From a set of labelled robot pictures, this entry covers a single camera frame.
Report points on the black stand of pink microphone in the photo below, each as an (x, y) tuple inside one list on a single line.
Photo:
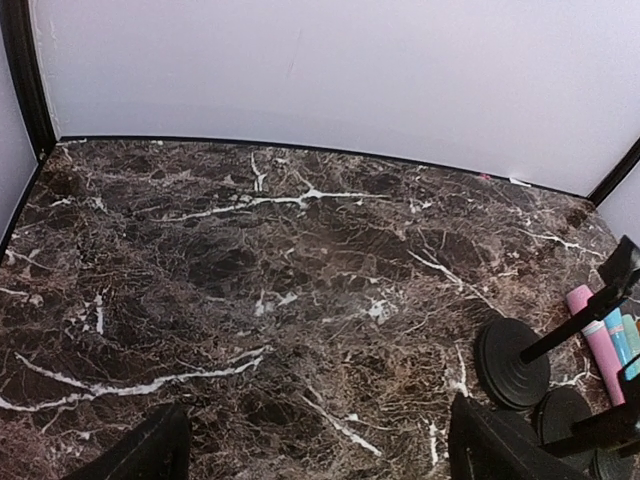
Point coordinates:
[(566, 426)]

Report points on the black stand of teal microphone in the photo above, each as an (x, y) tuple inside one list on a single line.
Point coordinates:
[(511, 360)]

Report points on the black stand of blue microphone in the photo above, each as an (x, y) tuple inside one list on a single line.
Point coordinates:
[(613, 464)]

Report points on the blue toy microphone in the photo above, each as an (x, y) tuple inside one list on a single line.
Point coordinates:
[(614, 326)]

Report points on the teal toy microphone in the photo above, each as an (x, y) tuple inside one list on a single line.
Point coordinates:
[(631, 333)]

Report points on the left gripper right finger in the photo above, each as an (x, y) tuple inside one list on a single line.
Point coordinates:
[(481, 445)]

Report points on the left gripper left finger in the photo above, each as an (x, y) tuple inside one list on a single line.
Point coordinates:
[(157, 448)]

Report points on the right black frame post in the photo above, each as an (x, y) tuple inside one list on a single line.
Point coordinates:
[(615, 177)]

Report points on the left black frame post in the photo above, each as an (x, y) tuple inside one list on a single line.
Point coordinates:
[(19, 43)]

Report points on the black frame post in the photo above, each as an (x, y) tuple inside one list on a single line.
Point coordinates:
[(615, 177), (19, 43)]

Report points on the pink toy microphone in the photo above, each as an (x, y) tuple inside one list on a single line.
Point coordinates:
[(598, 339)]

